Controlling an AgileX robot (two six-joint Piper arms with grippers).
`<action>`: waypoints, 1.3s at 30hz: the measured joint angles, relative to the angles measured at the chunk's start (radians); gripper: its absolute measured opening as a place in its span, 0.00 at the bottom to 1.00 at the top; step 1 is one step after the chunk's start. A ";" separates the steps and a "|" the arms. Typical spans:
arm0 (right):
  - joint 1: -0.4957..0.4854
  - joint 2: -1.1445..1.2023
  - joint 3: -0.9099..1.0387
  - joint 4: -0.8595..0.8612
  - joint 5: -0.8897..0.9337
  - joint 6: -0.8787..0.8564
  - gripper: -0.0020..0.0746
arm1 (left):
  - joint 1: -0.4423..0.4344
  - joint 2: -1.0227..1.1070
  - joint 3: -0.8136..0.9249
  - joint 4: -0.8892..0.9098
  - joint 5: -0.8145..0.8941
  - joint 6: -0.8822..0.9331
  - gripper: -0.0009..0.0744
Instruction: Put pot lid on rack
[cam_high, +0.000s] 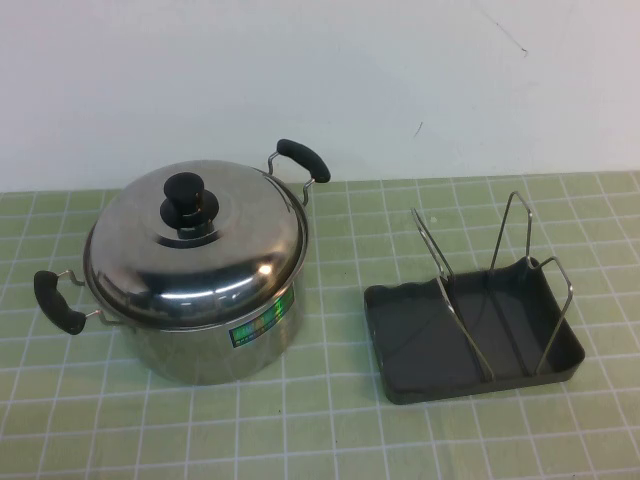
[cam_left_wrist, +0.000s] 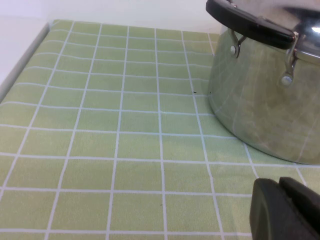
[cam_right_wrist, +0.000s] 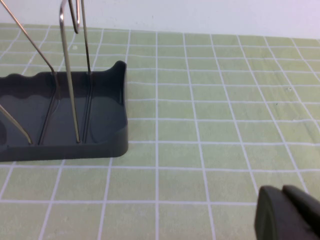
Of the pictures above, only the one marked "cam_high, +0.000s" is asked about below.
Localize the steel pot lid black knob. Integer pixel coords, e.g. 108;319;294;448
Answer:
82;159;309;332

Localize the stainless steel cooking pot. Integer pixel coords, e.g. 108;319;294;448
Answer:
33;138;332;387

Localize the dark grey plastic drip tray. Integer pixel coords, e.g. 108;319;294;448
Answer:
363;255;587;405

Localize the green tiled table mat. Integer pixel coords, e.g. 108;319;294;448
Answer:
0;172;640;480

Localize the metal wire lid rack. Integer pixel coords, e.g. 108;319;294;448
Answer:
409;189;576;377

